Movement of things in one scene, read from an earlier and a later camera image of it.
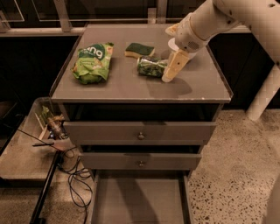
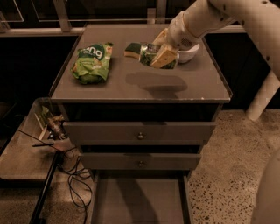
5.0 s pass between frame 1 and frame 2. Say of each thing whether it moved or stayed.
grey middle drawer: stayed
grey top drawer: stayed
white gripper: moved
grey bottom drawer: stayed
